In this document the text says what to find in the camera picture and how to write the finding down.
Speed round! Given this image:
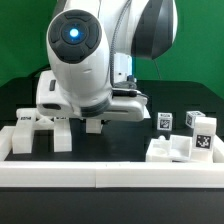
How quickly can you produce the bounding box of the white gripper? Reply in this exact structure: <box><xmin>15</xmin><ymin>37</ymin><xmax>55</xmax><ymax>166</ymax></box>
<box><xmin>36</xmin><ymin>70</ymin><xmax>147</xmax><ymax>122</ymax></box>

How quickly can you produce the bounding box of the white chair back frame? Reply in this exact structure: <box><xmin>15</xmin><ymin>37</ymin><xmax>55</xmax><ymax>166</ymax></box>
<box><xmin>12</xmin><ymin>108</ymin><xmax>72</xmax><ymax>154</ymax></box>

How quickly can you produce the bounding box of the white chair seat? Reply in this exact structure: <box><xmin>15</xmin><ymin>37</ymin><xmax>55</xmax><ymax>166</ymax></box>
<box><xmin>145</xmin><ymin>135</ymin><xmax>192</xmax><ymax>162</ymax></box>

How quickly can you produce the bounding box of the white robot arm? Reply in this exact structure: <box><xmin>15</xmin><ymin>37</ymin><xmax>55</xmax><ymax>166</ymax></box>
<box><xmin>36</xmin><ymin>0</ymin><xmax>178</xmax><ymax>121</ymax></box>

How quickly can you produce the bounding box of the white U-shaped barrier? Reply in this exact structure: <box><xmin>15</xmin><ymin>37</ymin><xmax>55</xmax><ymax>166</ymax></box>
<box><xmin>0</xmin><ymin>126</ymin><xmax>224</xmax><ymax>188</ymax></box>

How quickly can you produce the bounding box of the white marker sheet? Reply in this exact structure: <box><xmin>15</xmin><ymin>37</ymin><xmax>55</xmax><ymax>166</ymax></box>
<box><xmin>143</xmin><ymin>106</ymin><xmax>151</xmax><ymax>119</ymax></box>

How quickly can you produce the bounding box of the white tagged cube left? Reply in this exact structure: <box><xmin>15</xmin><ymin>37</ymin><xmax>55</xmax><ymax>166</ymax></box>
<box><xmin>157</xmin><ymin>112</ymin><xmax>173</xmax><ymax>131</ymax></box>

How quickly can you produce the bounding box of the white tagged cube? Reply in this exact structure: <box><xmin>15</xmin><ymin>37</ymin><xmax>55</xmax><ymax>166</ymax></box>
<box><xmin>185</xmin><ymin>111</ymin><xmax>205</xmax><ymax>128</ymax></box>
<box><xmin>157</xmin><ymin>112</ymin><xmax>173</xmax><ymax>131</ymax></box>

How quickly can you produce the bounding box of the white tagged cube right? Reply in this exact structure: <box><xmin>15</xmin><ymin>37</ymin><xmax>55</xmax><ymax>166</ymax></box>
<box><xmin>185</xmin><ymin>111</ymin><xmax>205</xmax><ymax>128</ymax></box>

